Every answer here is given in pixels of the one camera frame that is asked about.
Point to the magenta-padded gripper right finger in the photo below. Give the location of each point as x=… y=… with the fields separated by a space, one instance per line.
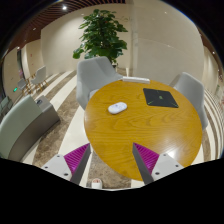
x=164 y=165

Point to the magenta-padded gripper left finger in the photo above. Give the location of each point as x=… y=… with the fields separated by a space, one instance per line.
x=62 y=164

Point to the white cartoon-print computer mouse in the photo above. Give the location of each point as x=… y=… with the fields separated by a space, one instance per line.
x=117 y=107

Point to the black mouse pad green lines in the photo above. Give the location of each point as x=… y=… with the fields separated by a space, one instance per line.
x=160 y=97

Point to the small white red object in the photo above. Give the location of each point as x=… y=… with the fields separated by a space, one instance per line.
x=96 y=183

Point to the grey-green sofa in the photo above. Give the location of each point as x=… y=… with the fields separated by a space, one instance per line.
x=23 y=128

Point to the grey shell chair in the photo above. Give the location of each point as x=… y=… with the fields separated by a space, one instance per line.
x=191 y=90
x=94 y=75

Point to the white power strip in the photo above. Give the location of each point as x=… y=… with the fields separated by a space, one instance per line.
x=136 y=79

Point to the grey wooden-legged lounge chair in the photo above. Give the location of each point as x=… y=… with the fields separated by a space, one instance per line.
x=40 y=75

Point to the green potted plant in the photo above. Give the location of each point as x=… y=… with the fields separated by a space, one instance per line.
x=101 y=35

